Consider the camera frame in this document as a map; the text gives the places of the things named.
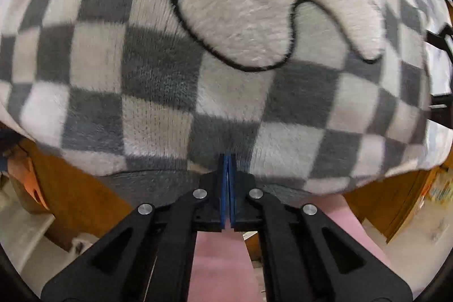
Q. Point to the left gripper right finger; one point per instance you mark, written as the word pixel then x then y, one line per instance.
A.
pixel 306 256

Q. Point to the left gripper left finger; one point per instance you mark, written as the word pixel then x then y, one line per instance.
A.
pixel 147 256

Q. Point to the grey white checkered cardigan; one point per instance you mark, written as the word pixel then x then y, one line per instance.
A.
pixel 313 97

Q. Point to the pink trousers of operator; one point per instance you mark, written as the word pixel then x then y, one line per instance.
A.
pixel 223 271

